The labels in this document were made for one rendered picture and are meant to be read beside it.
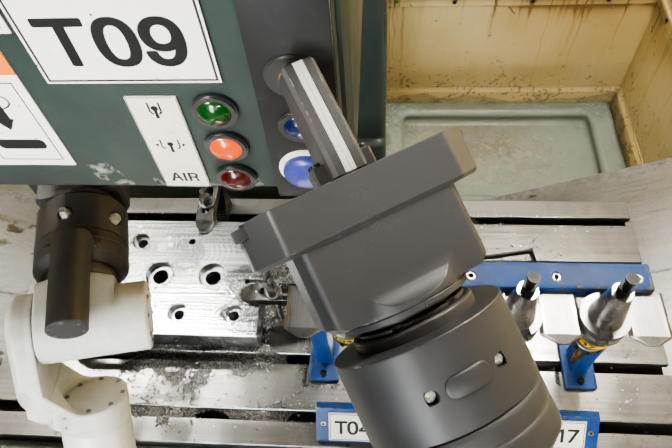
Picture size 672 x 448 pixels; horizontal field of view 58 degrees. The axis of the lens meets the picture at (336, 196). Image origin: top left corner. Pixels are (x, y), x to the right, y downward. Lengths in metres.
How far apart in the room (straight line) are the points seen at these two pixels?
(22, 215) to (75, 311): 1.25
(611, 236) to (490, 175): 0.52
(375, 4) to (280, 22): 0.86
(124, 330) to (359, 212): 0.36
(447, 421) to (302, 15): 0.19
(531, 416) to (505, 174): 1.49
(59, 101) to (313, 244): 0.19
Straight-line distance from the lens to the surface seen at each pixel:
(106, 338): 0.59
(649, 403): 1.20
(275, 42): 0.31
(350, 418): 1.05
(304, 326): 0.82
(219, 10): 0.31
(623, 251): 1.31
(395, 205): 0.28
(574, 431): 1.10
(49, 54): 0.36
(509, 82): 1.83
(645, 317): 0.89
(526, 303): 0.77
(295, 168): 0.38
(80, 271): 0.58
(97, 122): 0.39
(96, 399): 0.66
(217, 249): 1.16
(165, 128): 0.38
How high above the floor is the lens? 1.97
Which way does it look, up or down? 55 degrees down
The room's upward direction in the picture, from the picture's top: 6 degrees counter-clockwise
